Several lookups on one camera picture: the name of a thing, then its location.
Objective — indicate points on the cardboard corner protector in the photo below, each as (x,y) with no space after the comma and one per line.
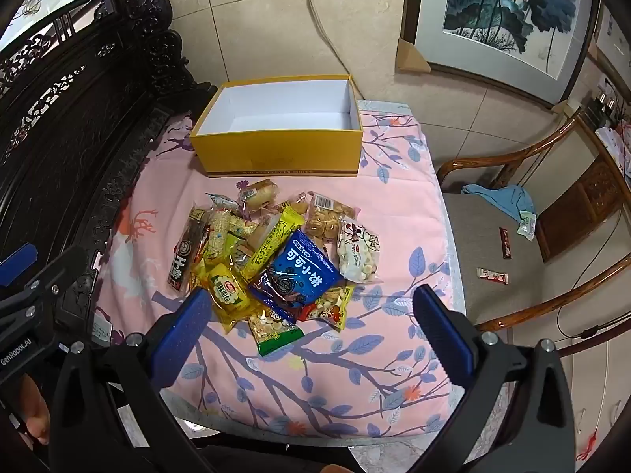
(409,56)

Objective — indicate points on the yellow-green long packet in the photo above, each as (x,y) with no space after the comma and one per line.
(271,246)

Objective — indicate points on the dark carved wooden bench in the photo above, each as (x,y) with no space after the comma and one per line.
(74,123)

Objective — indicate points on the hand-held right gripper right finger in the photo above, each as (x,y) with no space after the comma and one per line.
(443,340)

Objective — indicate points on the yellow-print pale cracker packet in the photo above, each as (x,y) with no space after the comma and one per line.
(242,229)

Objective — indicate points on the yellow cardboard box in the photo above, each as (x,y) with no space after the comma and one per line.
(276,155)

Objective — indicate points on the framed lotus painting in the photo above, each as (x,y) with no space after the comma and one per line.
(493,10)

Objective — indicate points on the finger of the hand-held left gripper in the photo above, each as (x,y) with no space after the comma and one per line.
(61,268)
(19,259)

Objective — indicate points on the green white small packet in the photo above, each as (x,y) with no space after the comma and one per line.
(526,225)

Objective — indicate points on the black power strip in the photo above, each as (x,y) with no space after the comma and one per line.
(602,108)

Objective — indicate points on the wooden armchair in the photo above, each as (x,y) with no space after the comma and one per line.
(493,236)

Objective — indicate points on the green small biscuit packet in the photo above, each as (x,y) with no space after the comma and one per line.
(273,335)

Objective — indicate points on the blue cloth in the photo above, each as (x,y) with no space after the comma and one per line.
(507,199)

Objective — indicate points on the white red snack bar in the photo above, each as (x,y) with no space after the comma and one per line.
(492,276)

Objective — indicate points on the pink floral printed blanket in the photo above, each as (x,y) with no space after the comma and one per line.
(394,197)

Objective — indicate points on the dark red snack bar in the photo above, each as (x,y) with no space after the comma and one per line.
(506,243)

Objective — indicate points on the dark brown long packet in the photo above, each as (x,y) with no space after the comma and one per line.
(185,256)

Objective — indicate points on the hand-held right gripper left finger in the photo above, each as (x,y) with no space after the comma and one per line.
(185,340)

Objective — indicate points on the blue cookie packet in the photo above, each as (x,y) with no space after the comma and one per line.
(296,271)

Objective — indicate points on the red tassel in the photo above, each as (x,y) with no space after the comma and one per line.
(589,448)

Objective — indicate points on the clear white biscuit packet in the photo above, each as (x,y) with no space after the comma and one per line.
(357,256)

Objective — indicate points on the red biscuit packet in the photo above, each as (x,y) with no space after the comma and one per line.
(330,308)

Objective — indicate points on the clear brown pastry packet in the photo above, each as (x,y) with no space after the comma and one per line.
(323,221)

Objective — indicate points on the person's left hand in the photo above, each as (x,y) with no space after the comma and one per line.
(35,414)

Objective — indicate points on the bread roll packet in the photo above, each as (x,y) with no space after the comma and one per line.
(259,194)

